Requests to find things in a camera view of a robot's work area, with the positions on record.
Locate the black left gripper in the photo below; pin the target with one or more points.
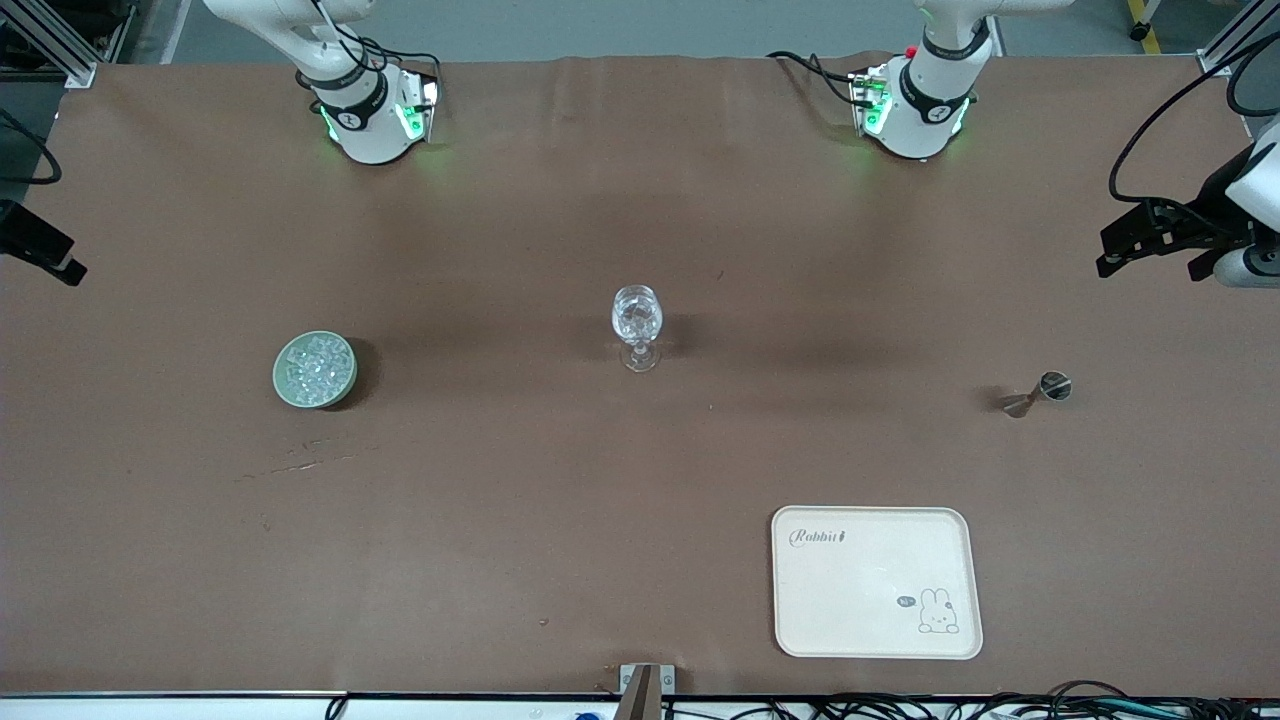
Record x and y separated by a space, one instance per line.
1207 213

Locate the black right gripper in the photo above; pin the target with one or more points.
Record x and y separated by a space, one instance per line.
30 243

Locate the steel double jigger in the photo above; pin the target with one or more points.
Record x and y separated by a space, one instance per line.
1053 386

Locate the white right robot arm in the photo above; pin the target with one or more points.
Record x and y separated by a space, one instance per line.
370 130

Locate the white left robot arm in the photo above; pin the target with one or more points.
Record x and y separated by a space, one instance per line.
925 120

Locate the clear ice cube heap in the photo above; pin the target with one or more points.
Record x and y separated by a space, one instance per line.
315 368

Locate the clear wine glass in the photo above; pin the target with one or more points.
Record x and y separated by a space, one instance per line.
637 315

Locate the green ceramic bowl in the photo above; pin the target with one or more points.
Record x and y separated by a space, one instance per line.
285 395

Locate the cream rabbit print tray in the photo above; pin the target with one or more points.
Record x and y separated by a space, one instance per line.
860 590

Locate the brown table cover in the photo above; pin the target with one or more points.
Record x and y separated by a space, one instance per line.
500 500

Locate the aluminium frame post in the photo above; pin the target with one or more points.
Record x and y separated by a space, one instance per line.
60 50
1225 52

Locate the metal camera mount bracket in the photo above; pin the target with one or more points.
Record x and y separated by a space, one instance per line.
648 690

